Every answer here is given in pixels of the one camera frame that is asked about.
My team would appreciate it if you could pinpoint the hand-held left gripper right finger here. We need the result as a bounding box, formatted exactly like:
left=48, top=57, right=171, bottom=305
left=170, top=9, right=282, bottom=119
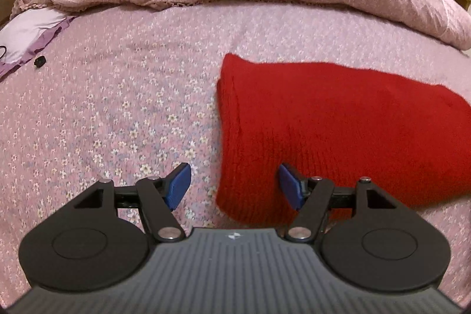
left=278, top=162, right=402, bottom=243

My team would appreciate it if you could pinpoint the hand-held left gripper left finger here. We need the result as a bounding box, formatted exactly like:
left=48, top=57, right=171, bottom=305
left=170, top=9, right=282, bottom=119
left=74, top=162, right=192, bottom=243

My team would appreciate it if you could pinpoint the red knit sweater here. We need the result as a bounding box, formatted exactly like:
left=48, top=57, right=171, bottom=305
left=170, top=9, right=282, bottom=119
left=215, top=53, right=471, bottom=227

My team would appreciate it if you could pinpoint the floral bed sheet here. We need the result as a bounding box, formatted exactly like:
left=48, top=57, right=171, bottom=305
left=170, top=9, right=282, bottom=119
left=0, top=1, right=471, bottom=311

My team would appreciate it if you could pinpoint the purple pillowcase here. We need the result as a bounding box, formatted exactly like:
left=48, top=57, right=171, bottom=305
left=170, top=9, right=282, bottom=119
left=0, top=7, right=79, bottom=80

